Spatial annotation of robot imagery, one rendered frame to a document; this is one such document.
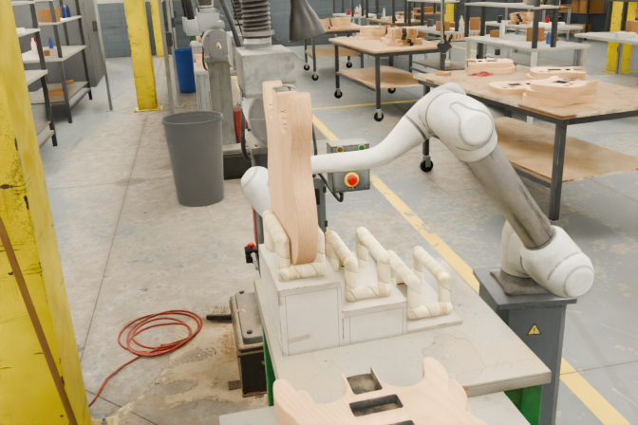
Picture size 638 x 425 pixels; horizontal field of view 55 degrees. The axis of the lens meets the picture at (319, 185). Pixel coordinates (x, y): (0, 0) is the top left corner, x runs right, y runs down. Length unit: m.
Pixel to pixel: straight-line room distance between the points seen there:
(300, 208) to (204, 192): 3.94
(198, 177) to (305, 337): 3.78
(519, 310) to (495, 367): 0.79
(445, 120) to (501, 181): 0.26
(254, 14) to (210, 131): 2.93
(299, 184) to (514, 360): 0.62
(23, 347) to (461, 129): 1.62
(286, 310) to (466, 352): 0.42
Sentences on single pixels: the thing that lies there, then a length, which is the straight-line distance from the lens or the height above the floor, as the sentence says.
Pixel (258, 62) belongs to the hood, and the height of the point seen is 1.50.
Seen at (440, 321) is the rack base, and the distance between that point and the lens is 1.59.
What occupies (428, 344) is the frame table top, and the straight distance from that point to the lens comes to 1.52.
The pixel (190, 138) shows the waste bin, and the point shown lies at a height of 0.60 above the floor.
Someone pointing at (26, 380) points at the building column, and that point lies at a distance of 2.46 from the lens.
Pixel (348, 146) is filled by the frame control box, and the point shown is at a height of 1.11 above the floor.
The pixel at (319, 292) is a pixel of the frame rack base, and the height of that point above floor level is 1.08.
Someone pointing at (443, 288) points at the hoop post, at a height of 1.02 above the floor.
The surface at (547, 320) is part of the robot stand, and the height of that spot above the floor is 0.62.
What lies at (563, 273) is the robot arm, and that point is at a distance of 2.00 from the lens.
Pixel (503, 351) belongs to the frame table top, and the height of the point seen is 0.93.
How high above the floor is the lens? 1.75
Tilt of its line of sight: 18 degrees down
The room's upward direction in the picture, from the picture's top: 3 degrees counter-clockwise
